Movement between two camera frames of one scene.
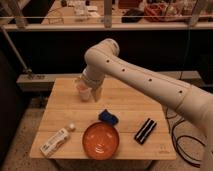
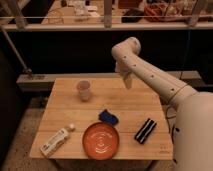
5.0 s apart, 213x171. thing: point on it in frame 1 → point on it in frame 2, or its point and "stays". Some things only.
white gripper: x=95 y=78 → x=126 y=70
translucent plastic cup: x=84 y=91 stays
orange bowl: x=100 y=140 stays
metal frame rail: x=108 y=25 stays
